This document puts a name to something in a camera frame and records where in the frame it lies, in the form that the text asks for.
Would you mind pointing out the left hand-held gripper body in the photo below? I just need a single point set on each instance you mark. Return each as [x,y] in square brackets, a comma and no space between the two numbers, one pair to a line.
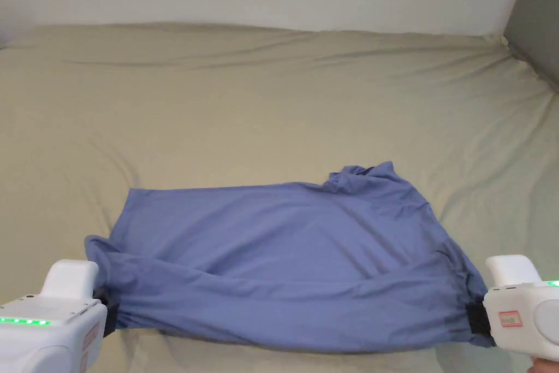
[52,325]

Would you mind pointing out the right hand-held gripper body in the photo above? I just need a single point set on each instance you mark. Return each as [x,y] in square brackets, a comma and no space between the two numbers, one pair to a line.
[524,316]

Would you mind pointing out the blue shirt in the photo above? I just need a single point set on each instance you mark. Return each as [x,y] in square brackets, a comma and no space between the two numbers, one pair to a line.
[279,268]

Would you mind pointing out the person's right hand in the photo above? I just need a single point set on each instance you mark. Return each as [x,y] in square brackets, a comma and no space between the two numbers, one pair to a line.
[546,366]

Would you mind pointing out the grey padded headboard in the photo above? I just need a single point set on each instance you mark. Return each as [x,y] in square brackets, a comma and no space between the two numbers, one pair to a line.
[535,19]

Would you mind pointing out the bed with beige sheet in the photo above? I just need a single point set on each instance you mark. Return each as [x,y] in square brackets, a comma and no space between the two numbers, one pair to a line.
[262,111]

